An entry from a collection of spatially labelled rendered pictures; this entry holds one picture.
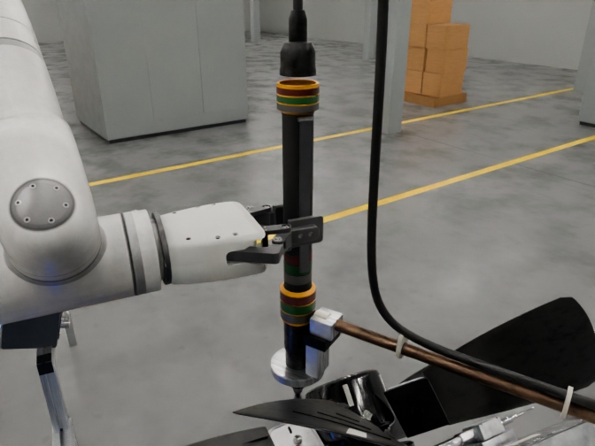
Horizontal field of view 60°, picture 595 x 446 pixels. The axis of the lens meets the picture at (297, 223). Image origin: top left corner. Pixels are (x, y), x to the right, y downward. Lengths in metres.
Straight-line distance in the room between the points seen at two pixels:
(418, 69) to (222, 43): 3.45
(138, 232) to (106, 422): 2.14
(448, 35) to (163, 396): 7.23
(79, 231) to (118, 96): 6.32
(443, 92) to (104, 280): 8.48
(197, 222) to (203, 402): 2.10
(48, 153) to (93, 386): 2.39
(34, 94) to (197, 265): 0.25
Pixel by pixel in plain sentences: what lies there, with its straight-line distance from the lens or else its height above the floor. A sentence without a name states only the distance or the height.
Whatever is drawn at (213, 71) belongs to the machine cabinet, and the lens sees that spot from 7.18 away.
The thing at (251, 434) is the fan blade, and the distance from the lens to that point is 0.81.
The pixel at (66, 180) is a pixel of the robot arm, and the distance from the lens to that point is 0.46.
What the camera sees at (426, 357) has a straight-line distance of 0.58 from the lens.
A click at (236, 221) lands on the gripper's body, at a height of 1.56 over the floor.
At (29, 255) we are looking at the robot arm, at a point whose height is 1.59.
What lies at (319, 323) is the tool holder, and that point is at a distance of 0.61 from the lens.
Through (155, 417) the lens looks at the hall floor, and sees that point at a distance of 2.57.
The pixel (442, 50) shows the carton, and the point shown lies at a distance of 8.78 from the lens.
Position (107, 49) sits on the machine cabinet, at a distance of 6.65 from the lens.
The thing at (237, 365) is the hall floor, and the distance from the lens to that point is 2.76.
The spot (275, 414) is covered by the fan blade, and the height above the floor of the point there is 1.42.
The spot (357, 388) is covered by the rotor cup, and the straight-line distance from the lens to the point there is 0.77.
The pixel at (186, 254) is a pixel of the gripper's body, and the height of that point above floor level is 1.54.
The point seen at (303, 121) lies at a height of 1.65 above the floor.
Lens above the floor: 1.78
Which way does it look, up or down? 25 degrees down
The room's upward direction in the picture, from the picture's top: straight up
